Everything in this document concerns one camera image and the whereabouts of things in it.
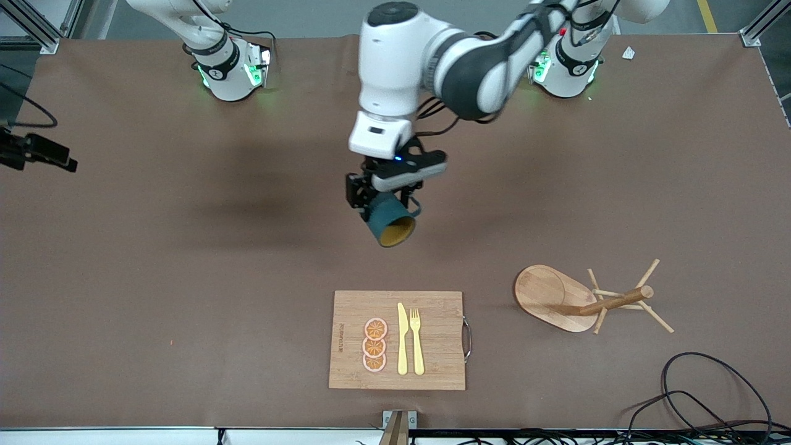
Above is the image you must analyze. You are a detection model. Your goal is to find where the aluminium frame profile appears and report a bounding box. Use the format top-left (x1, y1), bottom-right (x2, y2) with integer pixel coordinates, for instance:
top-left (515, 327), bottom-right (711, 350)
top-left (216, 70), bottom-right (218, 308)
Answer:
top-left (740, 0), bottom-right (791, 48)
top-left (0, 0), bottom-right (84, 55)

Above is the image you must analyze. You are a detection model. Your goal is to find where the black looped cable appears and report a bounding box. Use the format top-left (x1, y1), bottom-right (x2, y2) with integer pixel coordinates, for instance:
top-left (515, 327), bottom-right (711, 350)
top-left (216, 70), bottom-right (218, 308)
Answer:
top-left (661, 352), bottom-right (773, 433)

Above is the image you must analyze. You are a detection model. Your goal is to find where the bamboo cutting board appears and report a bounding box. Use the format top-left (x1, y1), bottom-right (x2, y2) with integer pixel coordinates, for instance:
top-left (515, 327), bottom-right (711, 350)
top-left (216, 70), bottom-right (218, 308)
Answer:
top-left (328, 290), bottom-right (473, 391)

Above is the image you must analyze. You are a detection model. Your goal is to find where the metal table bracket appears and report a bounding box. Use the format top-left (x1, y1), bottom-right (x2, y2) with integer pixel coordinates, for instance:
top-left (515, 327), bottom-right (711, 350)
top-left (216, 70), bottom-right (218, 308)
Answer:
top-left (378, 410), bottom-right (418, 445)

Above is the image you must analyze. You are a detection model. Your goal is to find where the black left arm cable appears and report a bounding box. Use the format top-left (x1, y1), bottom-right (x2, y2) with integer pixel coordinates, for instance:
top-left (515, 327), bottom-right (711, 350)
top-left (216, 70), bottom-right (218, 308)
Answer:
top-left (413, 96), bottom-right (463, 138)

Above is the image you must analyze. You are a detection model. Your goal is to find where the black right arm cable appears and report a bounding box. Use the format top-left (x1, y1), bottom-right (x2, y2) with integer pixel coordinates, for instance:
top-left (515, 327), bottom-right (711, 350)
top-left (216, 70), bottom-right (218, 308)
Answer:
top-left (0, 80), bottom-right (59, 129)

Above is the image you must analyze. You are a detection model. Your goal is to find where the yellow plastic fork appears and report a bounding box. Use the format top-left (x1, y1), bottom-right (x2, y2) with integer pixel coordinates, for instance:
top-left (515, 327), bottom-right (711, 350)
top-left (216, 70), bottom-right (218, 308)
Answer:
top-left (410, 308), bottom-right (426, 376)

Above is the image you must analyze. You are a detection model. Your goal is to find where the black thin floor cable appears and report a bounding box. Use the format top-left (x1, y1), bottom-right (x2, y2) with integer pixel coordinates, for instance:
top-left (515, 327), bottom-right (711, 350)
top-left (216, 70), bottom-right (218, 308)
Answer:
top-left (623, 391), bottom-right (791, 445)

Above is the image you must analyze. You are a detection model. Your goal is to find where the dark teal ribbed cup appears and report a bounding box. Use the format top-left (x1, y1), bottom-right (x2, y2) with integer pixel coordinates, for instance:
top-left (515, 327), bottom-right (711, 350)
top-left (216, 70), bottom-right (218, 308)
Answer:
top-left (363, 189), bottom-right (423, 248)

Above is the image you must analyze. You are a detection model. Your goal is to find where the wooden cup rack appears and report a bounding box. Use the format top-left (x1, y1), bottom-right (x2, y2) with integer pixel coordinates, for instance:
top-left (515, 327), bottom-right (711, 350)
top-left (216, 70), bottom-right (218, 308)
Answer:
top-left (514, 258), bottom-right (675, 335)

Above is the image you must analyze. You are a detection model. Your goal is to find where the yellow plastic knife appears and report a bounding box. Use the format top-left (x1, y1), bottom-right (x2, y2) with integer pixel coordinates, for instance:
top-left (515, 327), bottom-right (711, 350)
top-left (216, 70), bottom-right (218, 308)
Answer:
top-left (397, 302), bottom-right (410, 376)

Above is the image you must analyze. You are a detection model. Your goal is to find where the black right base cable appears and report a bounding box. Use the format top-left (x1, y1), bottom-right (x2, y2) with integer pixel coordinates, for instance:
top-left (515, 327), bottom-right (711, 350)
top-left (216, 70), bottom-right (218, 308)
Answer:
top-left (210, 23), bottom-right (276, 49)

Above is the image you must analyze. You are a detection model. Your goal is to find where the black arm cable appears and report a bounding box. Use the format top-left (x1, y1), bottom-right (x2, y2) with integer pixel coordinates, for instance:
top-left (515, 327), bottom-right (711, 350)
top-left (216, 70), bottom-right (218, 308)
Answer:
top-left (413, 96), bottom-right (463, 138)
top-left (0, 80), bottom-right (59, 129)

